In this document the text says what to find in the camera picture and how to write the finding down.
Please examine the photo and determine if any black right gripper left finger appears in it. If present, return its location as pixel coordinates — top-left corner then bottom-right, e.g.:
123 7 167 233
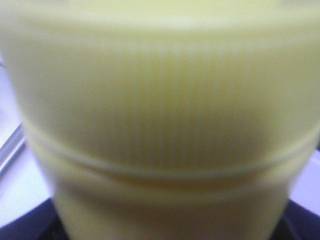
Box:
0 198 65 240

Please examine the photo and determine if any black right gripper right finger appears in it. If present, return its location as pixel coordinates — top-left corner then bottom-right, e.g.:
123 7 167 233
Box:
279 200 320 240

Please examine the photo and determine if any yellow squeeze bottle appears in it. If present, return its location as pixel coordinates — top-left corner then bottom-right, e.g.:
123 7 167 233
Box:
0 0 320 240

